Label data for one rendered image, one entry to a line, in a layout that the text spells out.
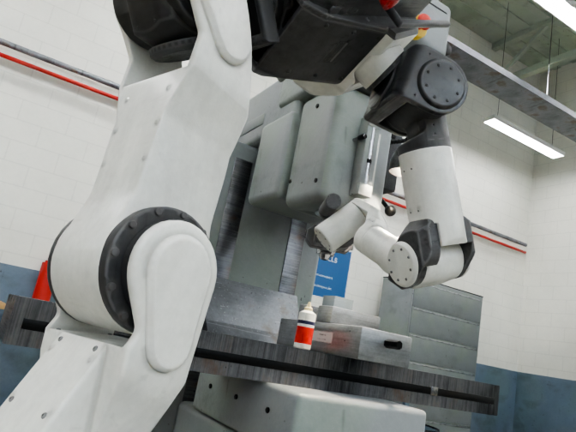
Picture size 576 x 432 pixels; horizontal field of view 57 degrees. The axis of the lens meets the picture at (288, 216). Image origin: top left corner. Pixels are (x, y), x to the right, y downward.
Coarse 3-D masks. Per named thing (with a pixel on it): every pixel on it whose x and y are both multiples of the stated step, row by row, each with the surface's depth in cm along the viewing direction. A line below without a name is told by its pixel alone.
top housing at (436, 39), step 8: (432, 0) 135; (424, 8) 133; (432, 8) 135; (440, 8) 136; (448, 8) 138; (432, 16) 134; (440, 16) 136; (448, 16) 138; (432, 32) 134; (440, 32) 135; (416, 40) 131; (424, 40) 132; (432, 40) 133; (440, 40) 135; (408, 48) 133; (432, 48) 133; (440, 48) 134; (280, 80) 162
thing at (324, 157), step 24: (336, 96) 134; (360, 96) 136; (312, 120) 140; (336, 120) 132; (360, 120) 135; (312, 144) 137; (336, 144) 131; (384, 144) 139; (312, 168) 133; (336, 168) 130; (384, 168) 138; (288, 192) 141; (312, 192) 130; (336, 192) 129
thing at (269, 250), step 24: (240, 144) 169; (240, 168) 168; (240, 192) 167; (216, 216) 162; (240, 216) 166; (264, 216) 170; (216, 240) 161; (240, 240) 165; (264, 240) 170; (288, 240) 174; (240, 264) 164; (264, 264) 169; (288, 264) 173; (312, 264) 178; (288, 288) 172; (312, 288) 177; (192, 384) 152; (168, 408) 148
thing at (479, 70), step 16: (16, 48) 483; (464, 48) 442; (32, 64) 489; (64, 64) 503; (464, 64) 461; (480, 64) 457; (496, 64) 462; (64, 80) 503; (96, 80) 517; (480, 80) 480; (496, 80) 475; (512, 80) 471; (112, 96) 523; (496, 96) 502; (512, 96) 497; (528, 96) 492; (544, 96) 493; (528, 112) 521; (544, 112) 515; (560, 112) 510; (560, 128) 539; (496, 240) 791; (512, 240) 808
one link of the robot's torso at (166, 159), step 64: (192, 0) 61; (128, 64) 71; (192, 64) 60; (128, 128) 64; (192, 128) 63; (128, 192) 58; (192, 192) 62; (64, 256) 58; (128, 256) 53; (128, 320) 54
